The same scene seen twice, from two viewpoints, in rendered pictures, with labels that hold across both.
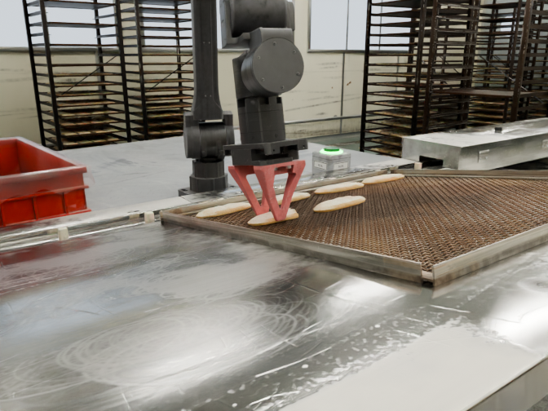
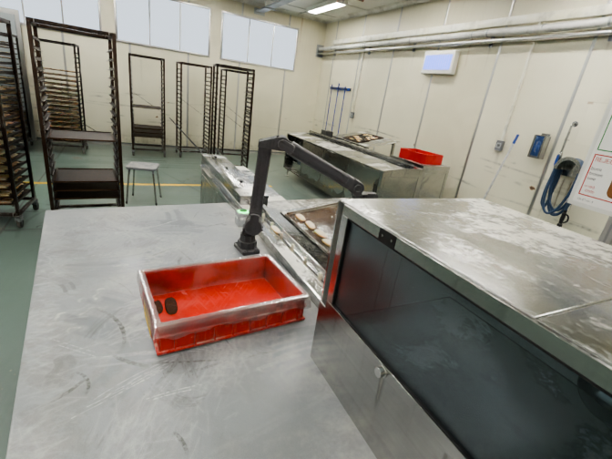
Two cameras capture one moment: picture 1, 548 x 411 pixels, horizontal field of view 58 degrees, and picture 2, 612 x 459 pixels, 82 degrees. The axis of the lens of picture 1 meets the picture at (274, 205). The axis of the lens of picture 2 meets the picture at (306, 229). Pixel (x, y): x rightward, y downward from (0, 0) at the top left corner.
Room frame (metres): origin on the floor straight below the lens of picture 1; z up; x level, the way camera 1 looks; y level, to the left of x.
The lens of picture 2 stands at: (0.65, 1.59, 1.53)
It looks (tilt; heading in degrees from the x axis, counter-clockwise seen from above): 21 degrees down; 277
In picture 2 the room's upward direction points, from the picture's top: 8 degrees clockwise
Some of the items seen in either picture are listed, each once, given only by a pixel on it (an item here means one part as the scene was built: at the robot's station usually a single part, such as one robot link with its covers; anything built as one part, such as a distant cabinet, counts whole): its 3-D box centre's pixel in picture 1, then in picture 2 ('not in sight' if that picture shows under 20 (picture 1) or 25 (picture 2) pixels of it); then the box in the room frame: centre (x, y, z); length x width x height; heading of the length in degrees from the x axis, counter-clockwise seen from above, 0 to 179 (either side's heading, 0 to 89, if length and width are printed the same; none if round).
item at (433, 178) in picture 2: not in sight; (412, 189); (-0.19, -3.66, 0.44); 0.70 x 0.55 x 0.87; 125
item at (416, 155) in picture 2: not in sight; (420, 156); (-0.19, -3.66, 0.93); 0.51 x 0.36 x 0.13; 129
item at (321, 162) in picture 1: (331, 174); (242, 220); (1.21, -0.14, 0.84); 0.08 x 0.08 x 0.11; 35
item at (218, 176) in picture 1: (209, 178); (247, 241); (1.09, 0.15, 0.86); 0.12 x 0.09 x 0.08; 131
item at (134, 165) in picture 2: not in sight; (144, 183); (3.23, -2.33, 0.23); 0.36 x 0.36 x 0.46; 22
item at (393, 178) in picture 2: not in sight; (353, 168); (0.72, -4.24, 0.51); 3.00 x 1.26 x 1.03; 125
